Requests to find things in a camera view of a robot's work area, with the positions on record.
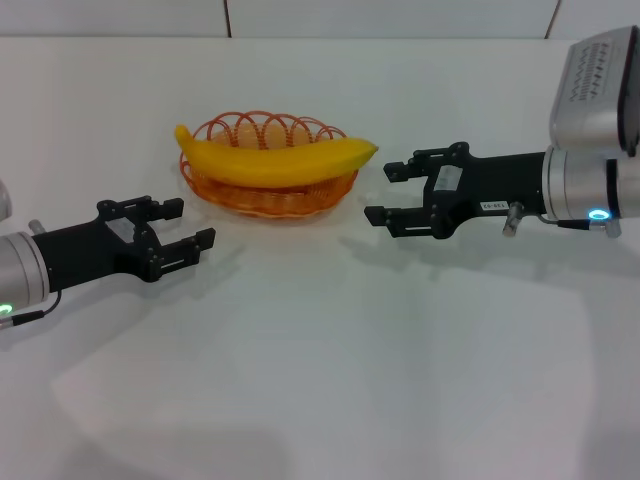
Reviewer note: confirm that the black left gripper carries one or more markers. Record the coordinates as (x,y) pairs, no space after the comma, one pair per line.
(85,250)

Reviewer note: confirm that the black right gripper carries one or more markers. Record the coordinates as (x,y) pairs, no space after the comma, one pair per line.
(495,182)

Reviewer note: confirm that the orange woven plastic basket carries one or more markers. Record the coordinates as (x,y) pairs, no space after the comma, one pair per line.
(275,202)

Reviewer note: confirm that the yellow banana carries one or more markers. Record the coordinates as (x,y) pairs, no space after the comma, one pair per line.
(270,162)

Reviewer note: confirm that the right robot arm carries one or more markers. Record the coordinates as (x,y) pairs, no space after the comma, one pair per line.
(585,150)

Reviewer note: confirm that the right gripper silver connector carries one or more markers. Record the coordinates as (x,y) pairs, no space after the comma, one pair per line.
(511,220)

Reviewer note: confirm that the gripper silver connector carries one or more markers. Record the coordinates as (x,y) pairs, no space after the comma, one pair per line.
(511,220)
(36,226)

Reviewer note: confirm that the left gripper silver connector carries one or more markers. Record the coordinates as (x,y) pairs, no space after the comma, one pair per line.
(36,226)

